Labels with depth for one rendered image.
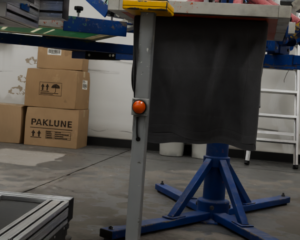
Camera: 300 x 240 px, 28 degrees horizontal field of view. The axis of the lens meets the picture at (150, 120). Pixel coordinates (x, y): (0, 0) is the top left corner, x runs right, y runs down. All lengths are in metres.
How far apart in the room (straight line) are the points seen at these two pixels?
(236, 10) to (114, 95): 4.99
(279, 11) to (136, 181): 0.68
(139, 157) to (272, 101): 4.94
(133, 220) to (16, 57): 5.57
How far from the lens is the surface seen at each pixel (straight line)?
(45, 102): 6.58
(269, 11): 1.92
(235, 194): 3.17
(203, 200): 3.34
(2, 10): 1.97
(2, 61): 7.30
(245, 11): 1.92
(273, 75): 6.63
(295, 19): 3.21
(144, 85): 1.74
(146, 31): 1.75
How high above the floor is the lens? 0.71
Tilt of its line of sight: 3 degrees down
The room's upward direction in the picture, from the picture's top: 4 degrees clockwise
